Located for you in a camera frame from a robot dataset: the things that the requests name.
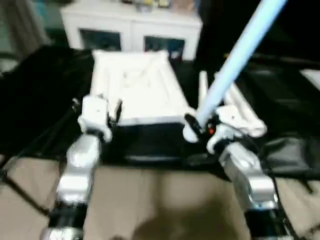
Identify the white plastic table top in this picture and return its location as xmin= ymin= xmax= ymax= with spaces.
xmin=90 ymin=49 xmax=199 ymax=127

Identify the white plastic table leg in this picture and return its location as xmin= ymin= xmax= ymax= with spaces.
xmin=214 ymin=72 xmax=253 ymax=132
xmin=182 ymin=0 xmax=289 ymax=144
xmin=198 ymin=71 xmax=209 ymax=109
xmin=227 ymin=84 xmax=269 ymax=139

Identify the black mat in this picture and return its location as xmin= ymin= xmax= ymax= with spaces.
xmin=0 ymin=45 xmax=320 ymax=180

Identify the white glass-door cabinet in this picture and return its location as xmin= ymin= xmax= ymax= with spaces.
xmin=60 ymin=0 xmax=204 ymax=62

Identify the white board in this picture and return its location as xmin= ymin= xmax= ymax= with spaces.
xmin=300 ymin=69 xmax=320 ymax=92

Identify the grey curtain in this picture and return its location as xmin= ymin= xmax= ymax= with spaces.
xmin=0 ymin=0 xmax=51 ymax=53

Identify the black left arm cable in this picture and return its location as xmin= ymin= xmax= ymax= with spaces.
xmin=0 ymin=100 xmax=82 ymax=173

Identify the black metal table frame leg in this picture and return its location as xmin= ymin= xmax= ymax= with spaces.
xmin=0 ymin=165 xmax=52 ymax=217

